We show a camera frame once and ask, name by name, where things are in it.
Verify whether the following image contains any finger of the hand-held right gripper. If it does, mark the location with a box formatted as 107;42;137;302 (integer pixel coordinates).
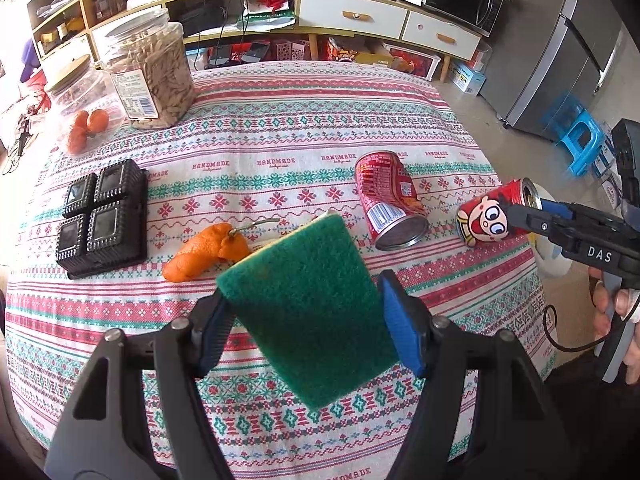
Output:
538;198;626;227
502;203;557;244

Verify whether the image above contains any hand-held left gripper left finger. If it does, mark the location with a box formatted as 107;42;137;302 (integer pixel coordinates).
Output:
44;290;241;480

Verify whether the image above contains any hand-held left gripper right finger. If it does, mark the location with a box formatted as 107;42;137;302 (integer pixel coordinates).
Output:
376;270;573;480

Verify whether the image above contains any red cartoon drink can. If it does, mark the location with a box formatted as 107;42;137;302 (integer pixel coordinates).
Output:
456;177;543;249

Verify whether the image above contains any white plastic bin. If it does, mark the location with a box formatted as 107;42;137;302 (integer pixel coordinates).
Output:
530;185;571;277

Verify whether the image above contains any green scouring sponge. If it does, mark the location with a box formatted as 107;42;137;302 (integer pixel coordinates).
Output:
218;211;401;411

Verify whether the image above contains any person's right hand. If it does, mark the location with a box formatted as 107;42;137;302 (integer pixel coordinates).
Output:
587;266;640;386

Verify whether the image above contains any blue plastic stool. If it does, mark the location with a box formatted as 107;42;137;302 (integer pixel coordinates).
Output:
556;107;607;177

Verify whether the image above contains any white and blue carton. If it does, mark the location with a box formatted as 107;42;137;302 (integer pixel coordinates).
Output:
447;59;487;95

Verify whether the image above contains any black four-compartment tray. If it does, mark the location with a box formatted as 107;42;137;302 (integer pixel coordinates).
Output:
54;158;149;280

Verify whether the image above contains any grey refrigerator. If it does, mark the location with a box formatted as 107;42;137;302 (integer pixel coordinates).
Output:
477;0;626;142

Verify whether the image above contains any clear plastic snack jar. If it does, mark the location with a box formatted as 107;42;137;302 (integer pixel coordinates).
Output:
102;7;197;130

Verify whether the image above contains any glass jar with wooden lid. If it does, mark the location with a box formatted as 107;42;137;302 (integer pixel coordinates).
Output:
44;55;126;157

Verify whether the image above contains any wooden tv cabinet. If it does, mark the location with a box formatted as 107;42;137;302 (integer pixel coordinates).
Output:
90;0;483;83

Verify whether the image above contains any green bag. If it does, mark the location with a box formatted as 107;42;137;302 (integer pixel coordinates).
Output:
237;0;296;31

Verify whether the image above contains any black cable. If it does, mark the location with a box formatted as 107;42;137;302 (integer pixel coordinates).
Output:
542;305;608;353

